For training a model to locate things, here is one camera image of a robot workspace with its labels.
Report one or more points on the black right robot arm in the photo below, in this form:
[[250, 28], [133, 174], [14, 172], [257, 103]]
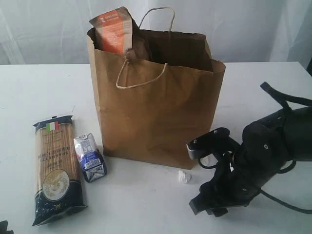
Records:
[[270, 146]]

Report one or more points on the small milk carton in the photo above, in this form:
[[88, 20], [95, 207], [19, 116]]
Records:
[[89, 157]]

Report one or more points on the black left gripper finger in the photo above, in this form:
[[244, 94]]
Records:
[[3, 228]]

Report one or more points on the spaghetti packet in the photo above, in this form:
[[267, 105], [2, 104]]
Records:
[[58, 185]]

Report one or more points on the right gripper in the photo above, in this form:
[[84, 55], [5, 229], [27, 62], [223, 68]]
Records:
[[238, 168]]

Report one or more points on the white crumpled paper piece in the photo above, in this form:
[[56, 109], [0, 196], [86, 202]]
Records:
[[205, 162]]

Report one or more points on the brown pouch orange label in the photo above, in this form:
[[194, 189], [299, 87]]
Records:
[[117, 32]]

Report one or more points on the brown paper bag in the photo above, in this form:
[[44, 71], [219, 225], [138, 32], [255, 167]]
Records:
[[148, 110]]

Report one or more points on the white paper scrap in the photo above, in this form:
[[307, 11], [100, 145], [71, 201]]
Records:
[[184, 177]]

